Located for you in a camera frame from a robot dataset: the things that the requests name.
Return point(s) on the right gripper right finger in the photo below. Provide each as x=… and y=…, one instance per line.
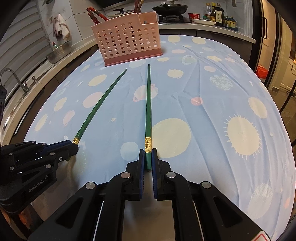
x=155, y=172

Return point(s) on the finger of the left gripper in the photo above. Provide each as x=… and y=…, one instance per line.
x=63, y=145
x=63, y=153

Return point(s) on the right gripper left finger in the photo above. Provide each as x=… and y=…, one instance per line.
x=141, y=166

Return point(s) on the short green chopstick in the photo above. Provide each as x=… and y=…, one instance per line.
x=95, y=109

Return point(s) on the long green chopstick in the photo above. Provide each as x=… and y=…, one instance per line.
x=148, y=122

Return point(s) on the blue patterned tablecloth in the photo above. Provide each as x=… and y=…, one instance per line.
x=212, y=120

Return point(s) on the chrome faucet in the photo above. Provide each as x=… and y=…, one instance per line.
x=22, y=85

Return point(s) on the hanging white pink towels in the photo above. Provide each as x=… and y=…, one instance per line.
x=60, y=28

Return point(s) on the pink perforated utensil holder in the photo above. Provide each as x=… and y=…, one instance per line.
x=128, y=38

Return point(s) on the red chopstick in holder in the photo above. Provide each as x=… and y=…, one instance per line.
x=92, y=16
x=98, y=13

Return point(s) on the black gas stove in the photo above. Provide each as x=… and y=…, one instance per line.
x=171, y=19

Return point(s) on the white plate on counter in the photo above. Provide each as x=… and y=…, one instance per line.
x=203, y=22

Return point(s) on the red instant noodle cup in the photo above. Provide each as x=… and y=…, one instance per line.
x=193, y=16

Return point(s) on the beige wok with lid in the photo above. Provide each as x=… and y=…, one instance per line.
x=122, y=11

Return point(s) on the black wok with lid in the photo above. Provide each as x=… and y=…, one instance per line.
x=170, y=9

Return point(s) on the yellow cap sauce bottle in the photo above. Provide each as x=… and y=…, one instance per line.
x=213, y=13

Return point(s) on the small condiment jars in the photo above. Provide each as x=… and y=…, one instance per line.
x=230, y=23

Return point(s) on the brown chopstick in holder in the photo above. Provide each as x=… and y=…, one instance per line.
x=140, y=5
x=136, y=5

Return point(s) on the clear oil bottle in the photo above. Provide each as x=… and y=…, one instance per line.
x=207, y=12

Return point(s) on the dark soy sauce bottle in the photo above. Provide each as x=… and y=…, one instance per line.
x=219, y=12

